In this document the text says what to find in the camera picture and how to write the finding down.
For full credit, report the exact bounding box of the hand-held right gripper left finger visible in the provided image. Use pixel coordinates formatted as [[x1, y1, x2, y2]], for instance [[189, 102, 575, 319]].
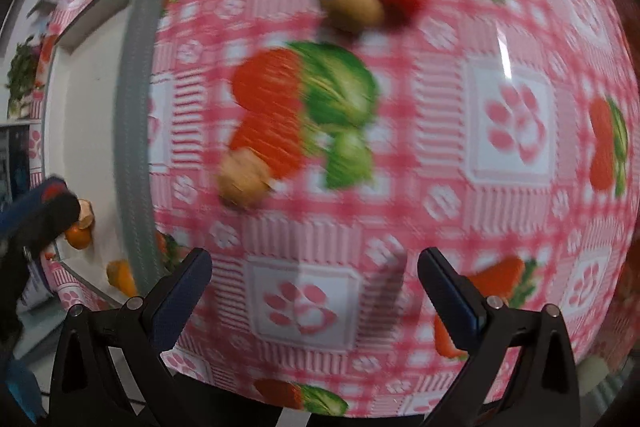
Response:
[[47, 247, 213, 427]]

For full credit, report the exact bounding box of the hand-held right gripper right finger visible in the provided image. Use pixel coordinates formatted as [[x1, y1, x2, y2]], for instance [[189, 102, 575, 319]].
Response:
[[417, 247, 581, 427]]

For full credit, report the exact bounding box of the orange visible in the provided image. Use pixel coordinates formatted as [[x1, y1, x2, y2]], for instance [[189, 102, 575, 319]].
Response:
[[106, 260, 138, 299], [65, 224, 93, 251]]

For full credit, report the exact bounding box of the blue nitrile glove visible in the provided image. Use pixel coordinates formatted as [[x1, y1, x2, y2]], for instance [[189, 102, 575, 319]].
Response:
[[0, 357, 38, 425]]

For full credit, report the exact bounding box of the cherry tomato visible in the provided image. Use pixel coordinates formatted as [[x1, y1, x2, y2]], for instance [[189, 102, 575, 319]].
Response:
[[42, 179, 67, 204]]

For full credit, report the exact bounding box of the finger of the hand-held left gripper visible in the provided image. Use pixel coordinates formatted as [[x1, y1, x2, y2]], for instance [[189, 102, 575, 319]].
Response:
[[22, 193, 82, 260], [0, 184, 56, 240]]

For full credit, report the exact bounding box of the red checked strawberry tablecloth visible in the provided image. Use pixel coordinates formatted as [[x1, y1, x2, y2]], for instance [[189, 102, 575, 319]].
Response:
[[27, 0, 640, 420]]

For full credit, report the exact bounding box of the white tray with grey rim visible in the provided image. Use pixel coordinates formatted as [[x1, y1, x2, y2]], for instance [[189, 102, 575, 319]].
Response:
[[42, 0, 171, 308]]

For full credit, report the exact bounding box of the green leafy plant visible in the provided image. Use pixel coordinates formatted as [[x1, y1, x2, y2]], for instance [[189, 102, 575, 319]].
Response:
[[5, 38, 48, 118]]

